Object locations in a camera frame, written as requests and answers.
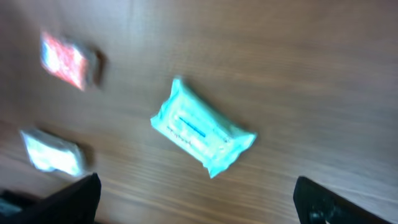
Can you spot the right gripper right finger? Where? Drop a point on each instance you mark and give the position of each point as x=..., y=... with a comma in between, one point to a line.
x=316, y=204

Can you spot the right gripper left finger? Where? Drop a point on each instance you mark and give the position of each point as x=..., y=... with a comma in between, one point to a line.
x=76, y=203

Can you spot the white plaster box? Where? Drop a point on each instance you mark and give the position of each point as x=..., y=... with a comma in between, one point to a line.
x=49, y=153

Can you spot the teal tissue pack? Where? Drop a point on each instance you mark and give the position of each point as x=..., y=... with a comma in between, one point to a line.
x=207, y=135

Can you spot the red orange small packet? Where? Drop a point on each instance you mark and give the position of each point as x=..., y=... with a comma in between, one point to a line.
x=68, y=60

